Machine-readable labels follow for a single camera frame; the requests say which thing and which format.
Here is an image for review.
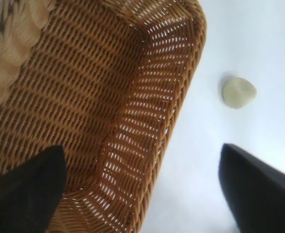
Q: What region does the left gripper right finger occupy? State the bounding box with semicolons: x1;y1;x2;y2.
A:
217;143;285;233

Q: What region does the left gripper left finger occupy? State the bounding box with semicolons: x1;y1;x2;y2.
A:
0;145;67;233

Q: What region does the pale egg yolk pastry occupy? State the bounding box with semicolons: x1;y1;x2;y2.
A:
222;76;257;110

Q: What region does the woven wicker basket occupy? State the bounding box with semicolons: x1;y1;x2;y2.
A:
0;0;207;233

